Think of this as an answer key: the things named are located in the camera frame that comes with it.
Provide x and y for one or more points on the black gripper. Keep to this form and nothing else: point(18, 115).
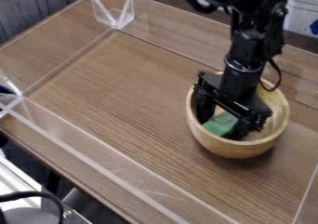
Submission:
point(251, 109)

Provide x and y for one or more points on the green rectangular block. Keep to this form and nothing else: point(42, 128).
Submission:
point(221, 124)

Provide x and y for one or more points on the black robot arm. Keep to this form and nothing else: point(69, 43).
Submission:
point(257, 42)

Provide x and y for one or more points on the brown wooden bowl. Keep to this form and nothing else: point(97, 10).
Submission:
point(259, 141)

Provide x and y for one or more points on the clear acrylic front barrier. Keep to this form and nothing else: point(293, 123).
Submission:
point(141, 195)

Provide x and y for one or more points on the white container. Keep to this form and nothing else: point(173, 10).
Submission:
point(303, 18)

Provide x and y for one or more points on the clear acrylic corner bracket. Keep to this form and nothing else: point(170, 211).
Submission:
point(116, 18)

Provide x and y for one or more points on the grey metal bracket with screw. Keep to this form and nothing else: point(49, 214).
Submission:
point(57, 214)

